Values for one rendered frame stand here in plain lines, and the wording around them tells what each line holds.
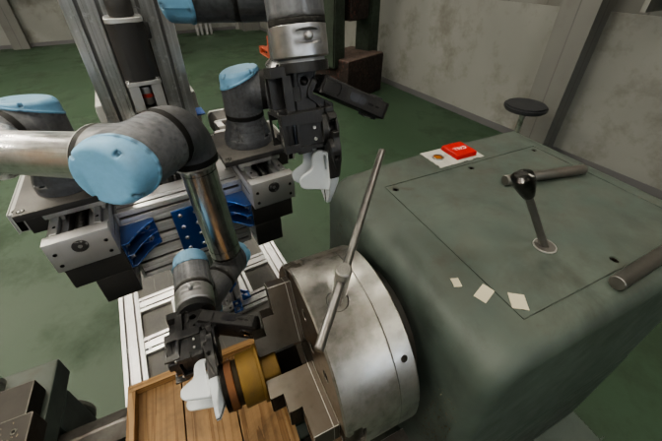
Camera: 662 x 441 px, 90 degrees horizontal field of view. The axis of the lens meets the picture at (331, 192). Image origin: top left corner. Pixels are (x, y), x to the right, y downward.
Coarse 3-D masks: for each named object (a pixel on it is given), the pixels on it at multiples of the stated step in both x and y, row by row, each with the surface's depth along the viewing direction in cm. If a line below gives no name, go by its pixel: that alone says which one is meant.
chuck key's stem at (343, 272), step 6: (342, 264) 43; (348, 264) 43; (336, 270) 43; (342, 270) 43; (348, 270) 43; (336, 276) 43; (342, 276) 42; (348, 276) 42; (342, 282) 43; (348, 282) 43; (342, 294) 45; (342, 300) 48
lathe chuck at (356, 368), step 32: (320, 256) 58; (320, 288) 50; (352, 288) 50; (320, 320) 46; (352, 320) 47; (320, 352) 47; (352, 352) 45; (384, 352) 46; (352, 384) 44; (384, 384) 46; (352, 416) 44; (384, 416) 47
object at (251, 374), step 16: (240, 352) 55; (256, 352) 53; (272, 352) 55; (224, 368) 52; (240, 368) 52; (256, 368) 52; (272, 368) 53; (224, 384) 51; (240, 384) 51; (256, 384) 51; (240, 400) 51; (256, 400) 52
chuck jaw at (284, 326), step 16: (288, 272) 56; (272, 288) 55; (288, 288) 55; (272, 304) 55; (288, 304) 55; (272, 320) 54; (288, 320) 55; (256, 336) 55; (272, 336) 54; (288, 336) 55; (304, 336) 56
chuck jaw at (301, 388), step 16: (304, 368) 54; (272, 384) 52; (288, 384) 52; (304, 384) 52; (320, 384) 51; (272, 400) 50; (288, 400) 50; (304, 400) 50; (320, 400) 49; (304, 416) 49; (320, 416) 47; (336, 416) 47; (320, 432) 46; (336, 432) 47
